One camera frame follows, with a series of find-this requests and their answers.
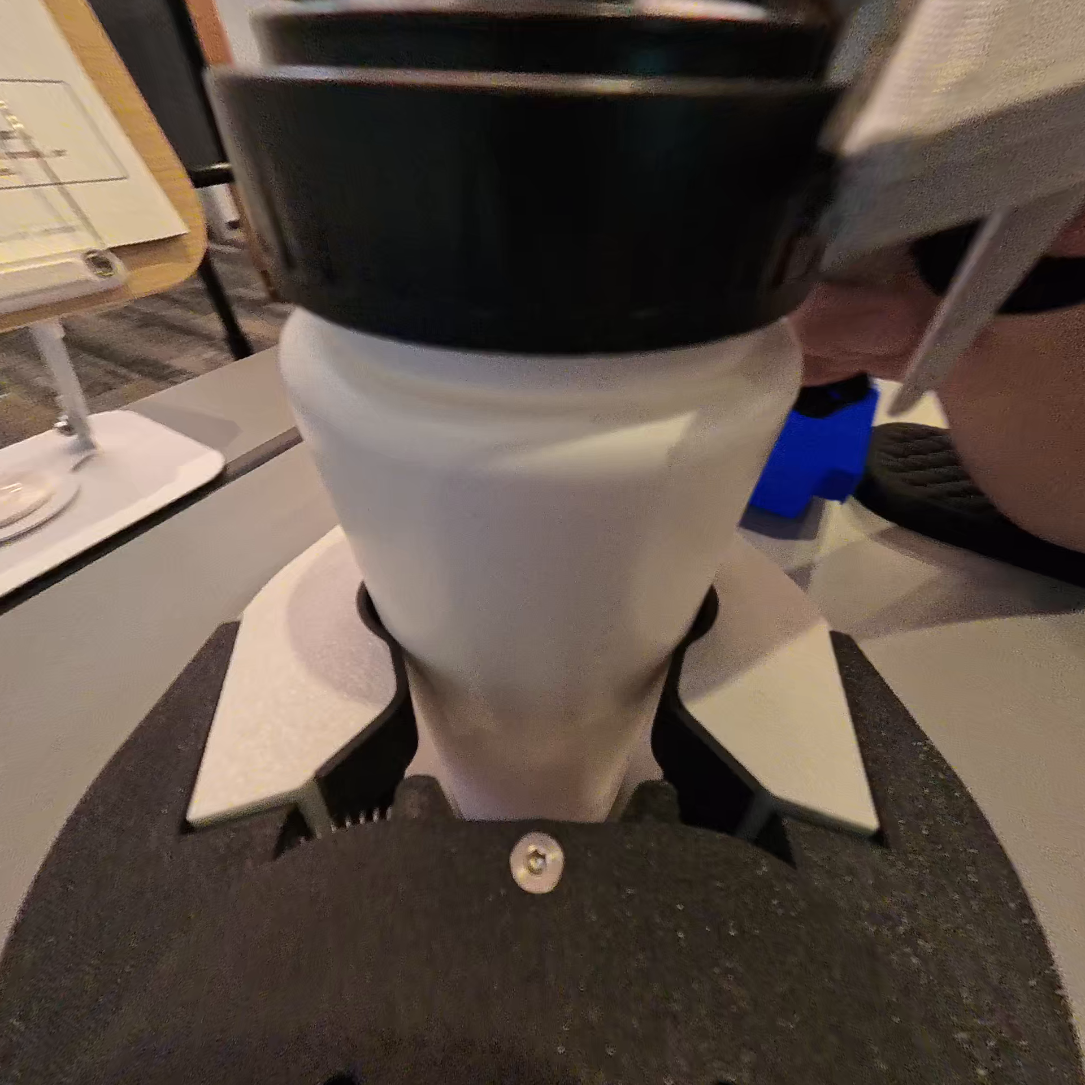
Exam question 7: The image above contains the black bottle lid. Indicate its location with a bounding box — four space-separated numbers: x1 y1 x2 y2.
206 0 850 356

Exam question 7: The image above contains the white plastic bottle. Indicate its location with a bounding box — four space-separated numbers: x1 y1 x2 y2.
278 305 805 823

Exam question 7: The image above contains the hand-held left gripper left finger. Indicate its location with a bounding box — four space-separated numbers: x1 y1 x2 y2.
185 530 422 834

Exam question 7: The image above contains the blue plastic storage bin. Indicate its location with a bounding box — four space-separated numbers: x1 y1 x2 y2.
750 394 879 519

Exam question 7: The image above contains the printed instruction sheet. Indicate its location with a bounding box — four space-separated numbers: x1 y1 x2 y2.
0 0 190 283

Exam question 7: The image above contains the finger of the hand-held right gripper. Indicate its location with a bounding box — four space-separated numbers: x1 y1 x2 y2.
816 0 1085 418

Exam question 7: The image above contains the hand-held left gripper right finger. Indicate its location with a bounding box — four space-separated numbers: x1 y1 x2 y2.
653 534 880 840

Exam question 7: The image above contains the person's right forearm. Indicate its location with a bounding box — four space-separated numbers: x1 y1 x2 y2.
936 307 1085 549

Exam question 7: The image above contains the instruction sheet on stand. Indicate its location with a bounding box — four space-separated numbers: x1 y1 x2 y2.
0 0 227 600

